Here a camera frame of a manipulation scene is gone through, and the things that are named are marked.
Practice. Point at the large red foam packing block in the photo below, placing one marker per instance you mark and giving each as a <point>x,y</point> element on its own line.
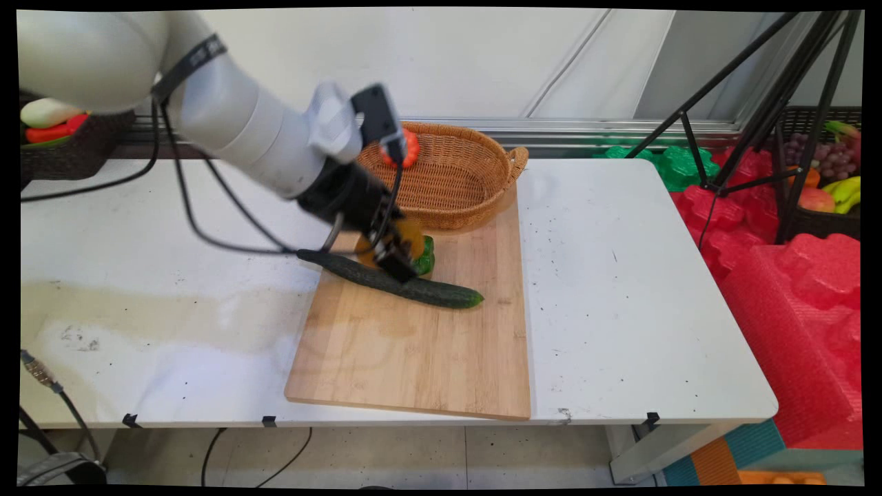
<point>799,331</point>

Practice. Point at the white toy eggplant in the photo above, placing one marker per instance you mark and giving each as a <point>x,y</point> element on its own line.
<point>48,111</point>

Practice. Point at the red toy pepper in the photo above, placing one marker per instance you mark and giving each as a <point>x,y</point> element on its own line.
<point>58,129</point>

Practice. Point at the teal and orange floor mat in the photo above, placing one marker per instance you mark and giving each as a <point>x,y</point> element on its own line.
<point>737,458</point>

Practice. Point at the black camera tripod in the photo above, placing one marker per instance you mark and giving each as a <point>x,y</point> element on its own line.
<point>772,124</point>

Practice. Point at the purple toy grapes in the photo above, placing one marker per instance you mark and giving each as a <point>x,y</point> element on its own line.
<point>830,157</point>

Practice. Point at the red foam packing piece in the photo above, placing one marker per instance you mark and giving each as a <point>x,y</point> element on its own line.
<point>727,207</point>

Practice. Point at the long dark green cucumber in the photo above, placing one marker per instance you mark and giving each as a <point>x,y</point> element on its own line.
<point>441,293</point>

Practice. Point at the metal window frame rail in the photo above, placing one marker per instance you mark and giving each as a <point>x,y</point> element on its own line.
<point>586,131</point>

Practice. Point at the wooden cutting board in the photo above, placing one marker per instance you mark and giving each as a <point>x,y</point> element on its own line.
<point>420,351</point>

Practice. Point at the white table leg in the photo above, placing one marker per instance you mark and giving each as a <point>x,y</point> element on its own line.
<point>661,451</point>

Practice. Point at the red tomato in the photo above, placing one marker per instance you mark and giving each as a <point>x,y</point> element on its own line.
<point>411,148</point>

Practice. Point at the black table edge clip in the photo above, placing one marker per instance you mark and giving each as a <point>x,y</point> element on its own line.
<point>269,421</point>
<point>652,420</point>
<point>129,420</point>

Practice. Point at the dark wicker basket with vegetables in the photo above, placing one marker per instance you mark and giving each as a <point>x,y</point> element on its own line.
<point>69,155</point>

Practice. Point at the dark wicker basket with fruit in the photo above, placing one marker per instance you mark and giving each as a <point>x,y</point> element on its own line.
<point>820,224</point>

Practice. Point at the red-yellow toy peach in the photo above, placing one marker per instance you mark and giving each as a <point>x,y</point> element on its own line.
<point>817,200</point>

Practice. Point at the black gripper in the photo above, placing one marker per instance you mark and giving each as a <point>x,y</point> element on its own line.
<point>344,196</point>

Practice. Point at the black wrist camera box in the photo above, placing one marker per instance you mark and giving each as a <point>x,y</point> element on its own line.
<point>377,117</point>

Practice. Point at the yellow toy bananas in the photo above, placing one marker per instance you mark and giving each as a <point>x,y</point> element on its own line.
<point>846,191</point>

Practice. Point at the green foam packing piece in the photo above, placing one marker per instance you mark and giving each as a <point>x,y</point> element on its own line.
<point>679,169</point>

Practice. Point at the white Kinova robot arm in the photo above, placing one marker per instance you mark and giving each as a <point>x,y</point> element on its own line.
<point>227,103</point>

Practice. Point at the green toy bell pepper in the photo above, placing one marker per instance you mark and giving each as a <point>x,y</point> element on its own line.
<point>426,258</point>

